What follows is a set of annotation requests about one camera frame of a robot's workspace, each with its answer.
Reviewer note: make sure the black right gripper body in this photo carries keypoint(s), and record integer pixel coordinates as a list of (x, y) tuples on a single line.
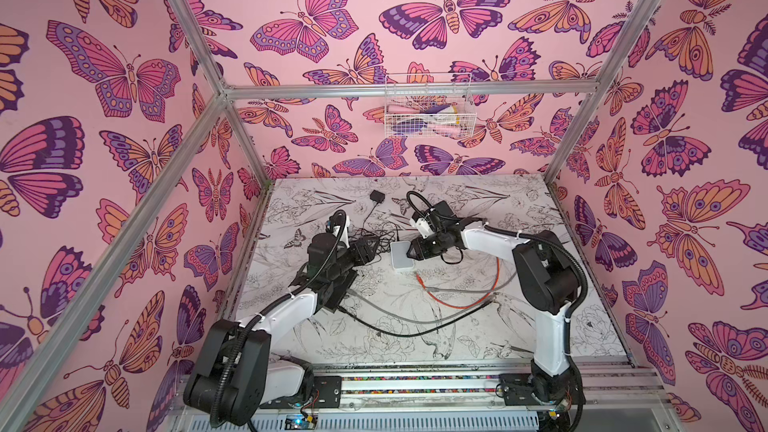
[(419, 246)]

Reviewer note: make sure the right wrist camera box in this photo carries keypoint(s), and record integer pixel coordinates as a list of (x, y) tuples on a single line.
[(423, 226)]

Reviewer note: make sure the white wire basket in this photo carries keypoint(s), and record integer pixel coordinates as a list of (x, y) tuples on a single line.
[(428, 106)]

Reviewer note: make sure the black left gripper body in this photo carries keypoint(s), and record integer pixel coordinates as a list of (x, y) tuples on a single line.
[(355, 259)]

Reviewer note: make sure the black power adapter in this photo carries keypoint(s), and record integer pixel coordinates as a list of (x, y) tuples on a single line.
[(384, 236), (386, 214)]

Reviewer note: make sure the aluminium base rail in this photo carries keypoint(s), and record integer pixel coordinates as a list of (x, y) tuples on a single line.
[(472, 397)]

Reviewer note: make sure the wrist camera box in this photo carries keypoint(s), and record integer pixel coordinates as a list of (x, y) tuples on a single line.
[(423, 226), (338, 225)]

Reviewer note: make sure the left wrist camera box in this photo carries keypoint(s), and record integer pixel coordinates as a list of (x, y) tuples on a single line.
[(338, 225)]

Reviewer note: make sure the white network switch box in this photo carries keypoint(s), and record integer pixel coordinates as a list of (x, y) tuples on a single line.
[(400, 261)]

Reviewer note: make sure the aluminium frame post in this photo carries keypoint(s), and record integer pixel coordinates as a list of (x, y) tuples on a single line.
[(222, 104)]

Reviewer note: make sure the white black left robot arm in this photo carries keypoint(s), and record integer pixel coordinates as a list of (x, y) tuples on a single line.
[(234, 374)]

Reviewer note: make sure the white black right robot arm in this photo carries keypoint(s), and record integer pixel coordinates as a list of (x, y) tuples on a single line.
[(552, 282)]

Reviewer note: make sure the black network switch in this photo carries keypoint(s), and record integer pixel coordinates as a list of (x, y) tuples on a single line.
[(335, 292)]

